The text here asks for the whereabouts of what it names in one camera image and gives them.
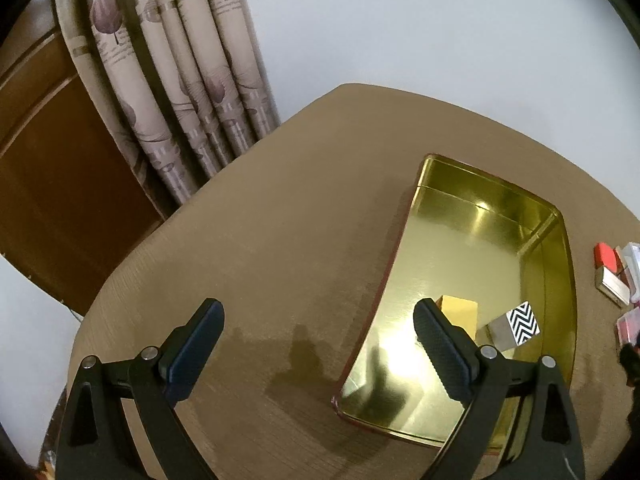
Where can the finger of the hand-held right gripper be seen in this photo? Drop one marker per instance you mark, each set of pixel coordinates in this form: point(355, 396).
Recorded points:
point(630, 362)

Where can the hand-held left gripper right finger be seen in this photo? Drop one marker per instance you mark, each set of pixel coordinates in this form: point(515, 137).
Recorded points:
point(445, 355)

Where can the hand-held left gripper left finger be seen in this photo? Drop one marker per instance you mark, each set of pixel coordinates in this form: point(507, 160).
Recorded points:
point(195, 355)

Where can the pink box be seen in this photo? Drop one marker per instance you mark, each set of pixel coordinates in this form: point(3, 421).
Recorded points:
point(630, 325)

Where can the yellow cardboard box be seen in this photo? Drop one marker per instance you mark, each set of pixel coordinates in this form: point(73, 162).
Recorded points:
point(457, 310)

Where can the black white zigzag box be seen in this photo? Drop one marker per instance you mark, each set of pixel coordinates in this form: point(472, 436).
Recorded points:
point(520, 322)

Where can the gold metal tin box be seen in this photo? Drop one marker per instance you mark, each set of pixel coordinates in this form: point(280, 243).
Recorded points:
point(450, 240)

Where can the white and gold box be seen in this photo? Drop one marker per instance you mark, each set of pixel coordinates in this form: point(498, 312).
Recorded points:
point(614, 285)

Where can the clear plastic white box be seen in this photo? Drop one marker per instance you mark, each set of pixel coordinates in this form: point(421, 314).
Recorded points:
point(632, 267)

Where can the small red box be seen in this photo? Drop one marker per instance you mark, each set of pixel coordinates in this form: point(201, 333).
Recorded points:
point(605, 255)

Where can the brown wooden door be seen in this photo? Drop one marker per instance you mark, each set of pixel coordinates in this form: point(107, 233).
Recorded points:
point(60, 185)

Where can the beige patterned curtain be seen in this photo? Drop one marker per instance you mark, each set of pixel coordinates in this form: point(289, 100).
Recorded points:
point(150, 85)

